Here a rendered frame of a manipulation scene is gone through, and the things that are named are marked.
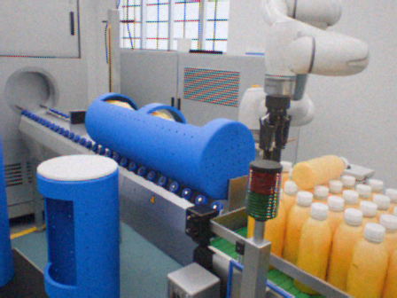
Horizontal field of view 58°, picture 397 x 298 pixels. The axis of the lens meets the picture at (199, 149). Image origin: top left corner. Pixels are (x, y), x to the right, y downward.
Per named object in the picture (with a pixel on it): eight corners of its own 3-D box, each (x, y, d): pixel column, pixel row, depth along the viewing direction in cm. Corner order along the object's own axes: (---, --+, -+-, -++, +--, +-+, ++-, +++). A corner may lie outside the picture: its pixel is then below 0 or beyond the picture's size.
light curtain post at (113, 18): (118, 240, 284) (115, 10, 240) (121, 244, 279) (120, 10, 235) (111, 243, 280) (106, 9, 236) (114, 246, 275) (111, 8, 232)
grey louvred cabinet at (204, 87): (144, 160, 493) (146, 50, 455) (287, 209, 358) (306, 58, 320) (112, 168, 453) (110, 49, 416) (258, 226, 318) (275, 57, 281)
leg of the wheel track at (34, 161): (42, 228, 297) (36, 154, 281) (44, 231, 293) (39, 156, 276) (35, 230, 293) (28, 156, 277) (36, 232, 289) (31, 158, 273)
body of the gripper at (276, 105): (276, 93, 113) (274, 121, 116) (259, 94, 108) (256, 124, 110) (297, 96, 108) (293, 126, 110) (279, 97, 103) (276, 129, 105)
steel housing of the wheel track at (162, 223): (57, 150, 298) (54, 108, 289) (261, 276, 141) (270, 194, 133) (19, 155, 279) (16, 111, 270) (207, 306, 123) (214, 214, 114)
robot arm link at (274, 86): (258, 74, 107) (256, 94, 108) (284, 76, 100) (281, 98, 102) (277, 74, 113) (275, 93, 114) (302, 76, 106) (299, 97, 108)
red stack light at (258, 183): (260, 180, 73) (262, 161, 72) (287, 190, 68) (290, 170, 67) (239, 186, 69) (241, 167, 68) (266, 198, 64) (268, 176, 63)
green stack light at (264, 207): (259, 203, 74) (260, 181, 73) (284, 214, 70) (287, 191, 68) (237, 211, 70) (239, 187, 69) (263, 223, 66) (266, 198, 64)
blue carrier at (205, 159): (136, 138, 203) (129, 88, 192) (257, 184, 139) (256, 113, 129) (89, 152, 186) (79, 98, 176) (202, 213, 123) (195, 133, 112)
